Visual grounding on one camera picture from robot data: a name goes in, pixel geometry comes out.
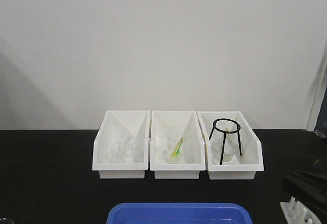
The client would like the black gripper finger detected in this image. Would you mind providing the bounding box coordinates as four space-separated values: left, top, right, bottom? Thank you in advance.
283 170 326 215

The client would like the white drying peg rack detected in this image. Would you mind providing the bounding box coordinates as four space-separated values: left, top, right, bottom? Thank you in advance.
279 197 321 224

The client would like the white bin right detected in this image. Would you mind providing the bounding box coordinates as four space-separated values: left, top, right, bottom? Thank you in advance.
197 111 264 180

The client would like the white bin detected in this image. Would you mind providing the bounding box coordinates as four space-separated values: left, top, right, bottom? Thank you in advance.
197 111 264 180
150 110 206 180
92 110 151 179

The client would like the glass flask under tripod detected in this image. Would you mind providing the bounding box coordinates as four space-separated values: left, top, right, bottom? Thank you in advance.
212 136 237 165

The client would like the yellow green plastic pipette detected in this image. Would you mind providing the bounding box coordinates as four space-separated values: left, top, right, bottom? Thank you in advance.
171 137 184 156

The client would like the glass beaker with pipettes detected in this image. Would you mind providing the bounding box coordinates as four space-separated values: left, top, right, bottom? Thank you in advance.
166 127 186 164

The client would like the white bin middle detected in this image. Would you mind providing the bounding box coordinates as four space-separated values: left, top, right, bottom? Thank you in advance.
150 110 206 180

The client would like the blue plastic tray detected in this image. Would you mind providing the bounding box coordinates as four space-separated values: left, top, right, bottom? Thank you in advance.
106 203 252 223

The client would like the white bin left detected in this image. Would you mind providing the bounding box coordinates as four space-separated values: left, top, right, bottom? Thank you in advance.
92 110 151 179

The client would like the black wire tripod stand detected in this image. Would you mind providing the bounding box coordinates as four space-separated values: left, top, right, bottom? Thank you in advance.
209 118 243 165

